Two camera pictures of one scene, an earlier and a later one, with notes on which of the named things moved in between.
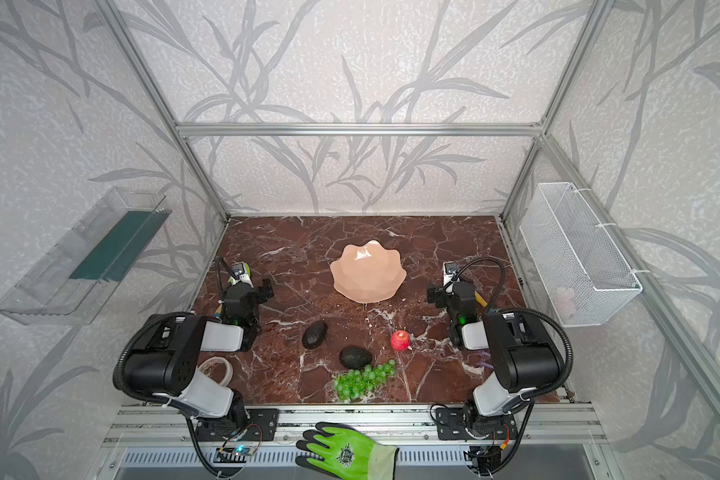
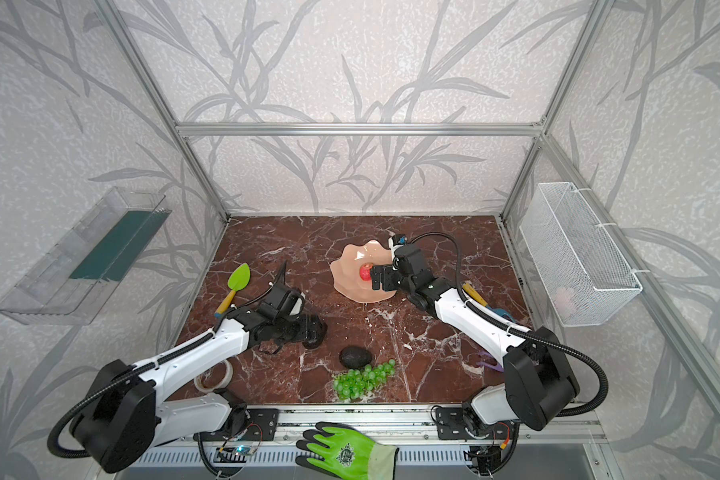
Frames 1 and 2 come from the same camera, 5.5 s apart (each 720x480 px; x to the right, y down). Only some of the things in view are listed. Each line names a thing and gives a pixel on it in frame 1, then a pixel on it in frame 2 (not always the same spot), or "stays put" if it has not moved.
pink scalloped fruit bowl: (368, 272) stays put
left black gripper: (252, 294) → (282, 297)
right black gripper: (447, 294) → (389, 276)
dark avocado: (314, 335) stays put
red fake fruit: (400, 340) → (365, 271)
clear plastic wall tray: (73, 282) stays put
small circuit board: (232, 454) stays put
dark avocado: (355, 357) stays put
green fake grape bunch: (355, 383) stays put
